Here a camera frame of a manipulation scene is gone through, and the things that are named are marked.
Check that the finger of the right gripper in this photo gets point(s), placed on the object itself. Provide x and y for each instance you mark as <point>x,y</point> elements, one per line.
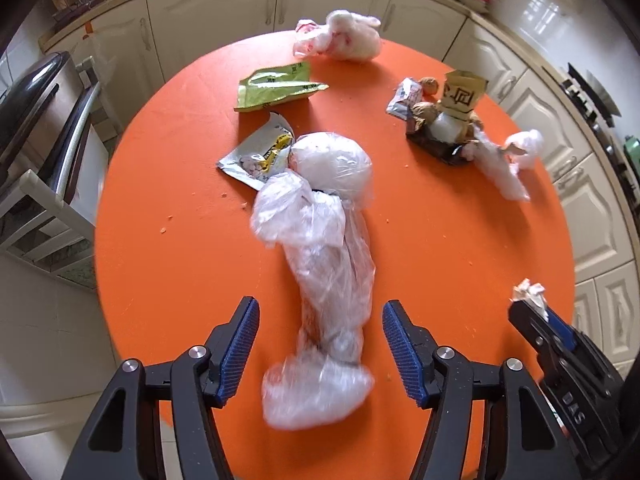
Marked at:
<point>562,334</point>
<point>536,332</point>

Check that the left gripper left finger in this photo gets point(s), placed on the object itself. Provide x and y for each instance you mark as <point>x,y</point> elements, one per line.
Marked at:
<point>121,437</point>

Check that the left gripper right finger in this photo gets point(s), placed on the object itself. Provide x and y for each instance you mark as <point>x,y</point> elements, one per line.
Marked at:
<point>521,438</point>

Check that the white tissue piece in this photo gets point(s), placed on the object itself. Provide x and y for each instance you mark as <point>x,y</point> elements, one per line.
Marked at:
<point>533,295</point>

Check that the long clear plastic bag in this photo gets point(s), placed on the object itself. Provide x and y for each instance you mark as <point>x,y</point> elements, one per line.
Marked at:
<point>313,211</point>

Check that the small ginger piece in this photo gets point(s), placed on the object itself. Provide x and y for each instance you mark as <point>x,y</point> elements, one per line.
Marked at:
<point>429,85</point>

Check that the round orange table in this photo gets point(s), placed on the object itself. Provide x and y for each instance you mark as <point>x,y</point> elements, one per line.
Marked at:
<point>175,252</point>

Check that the white crumpled plastic bag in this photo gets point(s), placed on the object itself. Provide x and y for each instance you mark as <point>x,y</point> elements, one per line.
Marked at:
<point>501,164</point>

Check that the black gas stove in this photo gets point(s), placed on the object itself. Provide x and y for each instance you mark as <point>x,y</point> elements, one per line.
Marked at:
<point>599,111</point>

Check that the silver snack wrapper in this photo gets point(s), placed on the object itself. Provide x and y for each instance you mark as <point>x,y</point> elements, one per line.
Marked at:
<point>261,155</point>

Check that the metal chair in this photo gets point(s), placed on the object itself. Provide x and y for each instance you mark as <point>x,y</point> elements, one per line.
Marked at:
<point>53,166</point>

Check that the pink white plastic bag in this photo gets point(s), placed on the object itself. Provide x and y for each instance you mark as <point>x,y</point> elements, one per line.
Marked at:
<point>345,36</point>

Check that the green flat wrapper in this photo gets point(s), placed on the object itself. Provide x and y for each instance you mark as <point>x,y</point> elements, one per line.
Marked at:
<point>272,86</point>

